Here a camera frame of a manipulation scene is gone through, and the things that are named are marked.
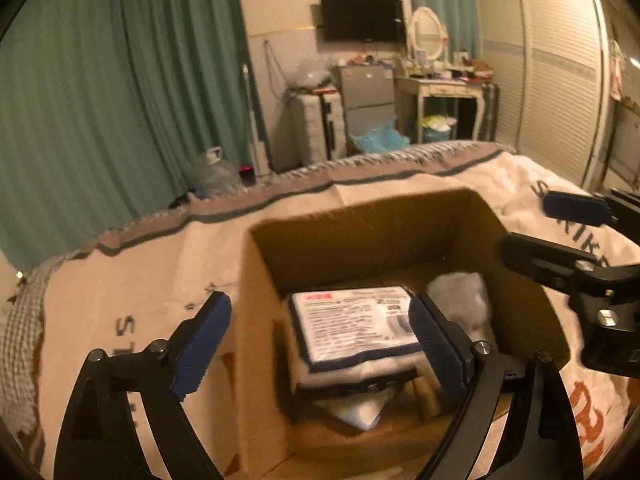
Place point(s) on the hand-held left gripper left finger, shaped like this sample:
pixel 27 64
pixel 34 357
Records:
pixel 202 345

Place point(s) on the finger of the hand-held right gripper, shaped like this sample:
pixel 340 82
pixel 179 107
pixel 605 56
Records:
pixel 575 208
pixel 545 257

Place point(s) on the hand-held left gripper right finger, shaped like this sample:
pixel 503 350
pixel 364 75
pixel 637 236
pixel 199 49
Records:
pixel 440 350

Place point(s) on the white labelled soft package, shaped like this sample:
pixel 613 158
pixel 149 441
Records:
pixel 350 320

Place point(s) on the cardboard box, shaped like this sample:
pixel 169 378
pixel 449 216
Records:
pixel 350 230

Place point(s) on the white fluffy cloth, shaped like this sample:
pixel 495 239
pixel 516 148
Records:
pixel 462 295

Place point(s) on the dark-edged flat packet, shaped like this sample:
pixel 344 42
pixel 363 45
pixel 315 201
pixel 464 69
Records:
pixel 350 388

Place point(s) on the white plastic packet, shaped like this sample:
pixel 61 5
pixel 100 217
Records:
pixel 362 412

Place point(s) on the dark suitcase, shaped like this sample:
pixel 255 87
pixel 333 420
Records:
pixel 491 110

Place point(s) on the hanging clothes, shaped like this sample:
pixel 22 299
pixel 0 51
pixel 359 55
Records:
pixel 616 72

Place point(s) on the white louvered wardrobe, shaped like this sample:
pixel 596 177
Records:
pixel 550 60

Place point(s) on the waste bin with bag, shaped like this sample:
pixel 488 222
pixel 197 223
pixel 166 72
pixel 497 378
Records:
pixel 439 127

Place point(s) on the clear water jug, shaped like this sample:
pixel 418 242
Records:
pixel 212 172

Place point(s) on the small black device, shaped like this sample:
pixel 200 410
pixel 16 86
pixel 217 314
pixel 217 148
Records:
pixel 246 175

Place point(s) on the white dressing table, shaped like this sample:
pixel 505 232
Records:
pixel 440 87

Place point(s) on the white stick vacuum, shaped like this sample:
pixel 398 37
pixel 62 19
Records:
pixel 257 152

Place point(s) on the blue plastic bag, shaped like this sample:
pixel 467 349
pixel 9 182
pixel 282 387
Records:
pixel 377 137

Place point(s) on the white oval mirror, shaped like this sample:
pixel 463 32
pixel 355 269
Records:
pixel 427 30

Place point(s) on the grey mini fridge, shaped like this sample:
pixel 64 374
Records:
pixel 365 90

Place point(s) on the light grey suitcase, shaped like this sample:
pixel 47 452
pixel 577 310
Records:
pixel 310 127

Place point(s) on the clear plastic bag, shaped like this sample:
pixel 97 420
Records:
pixel 310 74

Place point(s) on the wall television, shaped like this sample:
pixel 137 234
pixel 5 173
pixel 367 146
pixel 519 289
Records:
pixel 362 17

